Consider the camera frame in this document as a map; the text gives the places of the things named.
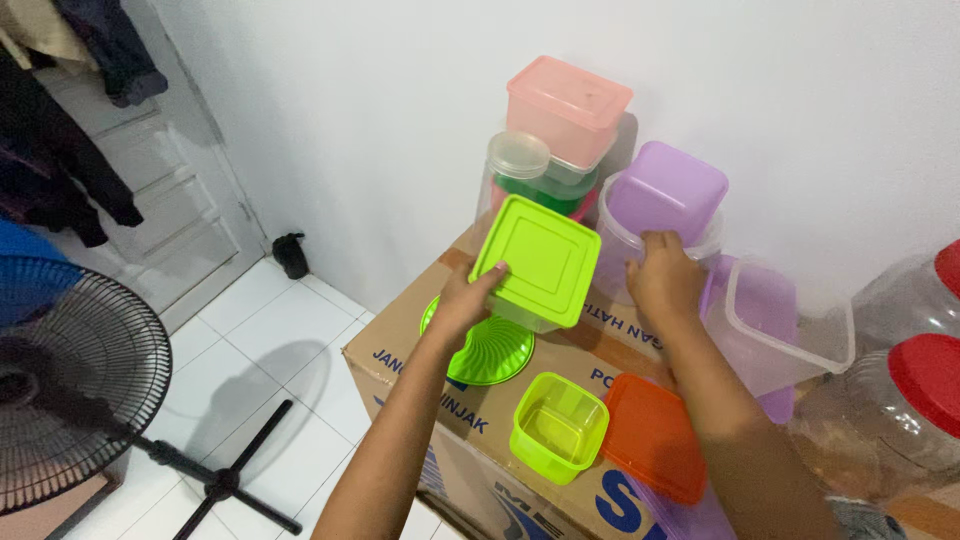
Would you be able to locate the person's left hand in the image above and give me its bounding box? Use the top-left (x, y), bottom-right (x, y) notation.
top-left (429, 259), bottom-right (511, 351)

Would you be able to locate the person's right hand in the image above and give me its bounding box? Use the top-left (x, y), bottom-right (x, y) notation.
top-left (625, 230), bottom-right (711, 333)

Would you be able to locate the clear round tub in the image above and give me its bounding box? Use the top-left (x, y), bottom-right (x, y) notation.
top-left (592, 140), bottom-right (730, 307)

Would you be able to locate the clear container with lime lid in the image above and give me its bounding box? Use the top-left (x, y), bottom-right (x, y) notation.
top-left (468, 193), bottom-right (603, 336)

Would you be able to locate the lime green round lid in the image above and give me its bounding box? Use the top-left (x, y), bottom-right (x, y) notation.
top-left (419, 294), bottom-right (536, 387)

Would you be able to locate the printed cardboard box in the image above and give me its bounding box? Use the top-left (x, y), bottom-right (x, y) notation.
top-left (341, 227), bottom-right (751, 540)

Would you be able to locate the clear open rectangular container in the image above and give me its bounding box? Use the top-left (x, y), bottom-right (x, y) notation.
top-left (702, 258), bottom-right (857, 399)

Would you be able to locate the container with green lid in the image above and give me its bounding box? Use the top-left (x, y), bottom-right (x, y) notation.
top-left (493, 159), bottom-right (601, 219)

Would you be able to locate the tall clear jar, clear lid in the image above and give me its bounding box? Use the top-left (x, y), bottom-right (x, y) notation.
top-left (472, 130), bottom-right (552, 252)

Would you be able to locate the orange square lid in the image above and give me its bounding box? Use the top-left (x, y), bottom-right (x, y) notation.
top-left (600, 372), bottom-right (708, 507)

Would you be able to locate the small open lime green container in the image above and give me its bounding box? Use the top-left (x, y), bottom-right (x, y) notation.
top-left (508, 371), bottom-right (611, 486)

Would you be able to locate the small black bag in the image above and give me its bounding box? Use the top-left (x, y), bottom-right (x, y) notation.
top-left (270, 231), bottom-right (311, 282)

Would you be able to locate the container with pink lid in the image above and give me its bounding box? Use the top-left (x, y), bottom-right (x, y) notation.
top-left (505, 54), bottom-right (635, 175)

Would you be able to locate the pale purple lid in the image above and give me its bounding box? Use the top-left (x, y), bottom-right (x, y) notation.
top-left (621, 471), bottom-right (741, 540)

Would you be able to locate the large clear jar, red lid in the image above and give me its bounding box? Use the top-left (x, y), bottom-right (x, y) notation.
top-left (789, 333), bottom-right (960, 505)
top-left (849, 238), bottom-right (960, 354)

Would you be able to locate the white panel door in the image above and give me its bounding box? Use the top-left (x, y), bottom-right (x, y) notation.
top-left (30, 0), bottom-right (269, 336)

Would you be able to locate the grey patterned sleeve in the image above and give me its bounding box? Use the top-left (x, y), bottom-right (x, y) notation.
top-left (825, 495), bottom-right (910, 540)

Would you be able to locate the black standing fan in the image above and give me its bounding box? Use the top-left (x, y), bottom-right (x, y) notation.
top-left (0, 253), bottom-right (305, 540)

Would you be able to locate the dark blue hanging garment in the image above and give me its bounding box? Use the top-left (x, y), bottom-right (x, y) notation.
top-left (51, 0), bottom-right (170, 110)

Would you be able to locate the black hanging garment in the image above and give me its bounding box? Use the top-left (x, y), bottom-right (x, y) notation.
top-left (0, 45), bottom-right (146, 249)

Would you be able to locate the beige hanging garment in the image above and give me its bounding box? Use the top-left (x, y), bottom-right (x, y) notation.
top-left (0, 0), bottom-right (100, 73)

